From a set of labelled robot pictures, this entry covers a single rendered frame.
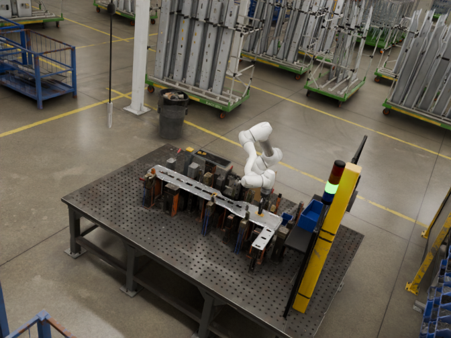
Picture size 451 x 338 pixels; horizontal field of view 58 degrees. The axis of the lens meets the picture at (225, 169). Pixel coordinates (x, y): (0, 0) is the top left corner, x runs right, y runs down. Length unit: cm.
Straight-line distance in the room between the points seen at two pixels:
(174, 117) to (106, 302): 338
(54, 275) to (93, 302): 53
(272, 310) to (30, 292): 223
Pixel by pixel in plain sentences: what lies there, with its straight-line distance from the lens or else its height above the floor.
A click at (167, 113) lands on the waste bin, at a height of 46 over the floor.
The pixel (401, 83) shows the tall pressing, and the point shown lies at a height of 75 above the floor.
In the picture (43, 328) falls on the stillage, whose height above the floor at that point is 85.
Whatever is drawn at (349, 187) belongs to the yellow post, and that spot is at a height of 188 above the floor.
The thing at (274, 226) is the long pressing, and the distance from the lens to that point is 358.
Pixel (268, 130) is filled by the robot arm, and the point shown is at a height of 160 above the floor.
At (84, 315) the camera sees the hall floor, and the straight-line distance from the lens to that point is 404.
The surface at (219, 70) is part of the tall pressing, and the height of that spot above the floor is 77.
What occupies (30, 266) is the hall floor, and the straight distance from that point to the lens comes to 452.
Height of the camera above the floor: 316
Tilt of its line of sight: 31 degrees down
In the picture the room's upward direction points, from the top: 11 degrees clockwise
